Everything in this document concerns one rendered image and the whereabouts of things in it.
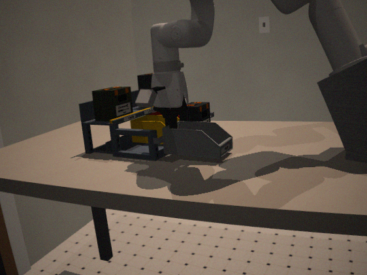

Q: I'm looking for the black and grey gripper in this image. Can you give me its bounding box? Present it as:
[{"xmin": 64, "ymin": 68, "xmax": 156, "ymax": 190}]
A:
[{"xmin": 151, "ymin": 70, "xmax": 189, "ymax": 129}]

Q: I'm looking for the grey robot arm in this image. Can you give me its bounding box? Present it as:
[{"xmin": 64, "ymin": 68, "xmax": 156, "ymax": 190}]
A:
[{"xmin": 135, "ymin": 0, "xmax": 367, "ymax": 108}]

